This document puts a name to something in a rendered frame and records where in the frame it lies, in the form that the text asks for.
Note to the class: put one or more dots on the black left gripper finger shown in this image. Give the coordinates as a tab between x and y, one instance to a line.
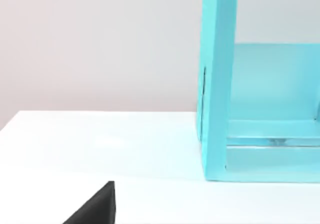
101	207

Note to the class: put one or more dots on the light blue rack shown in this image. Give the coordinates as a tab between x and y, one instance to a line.
250	108

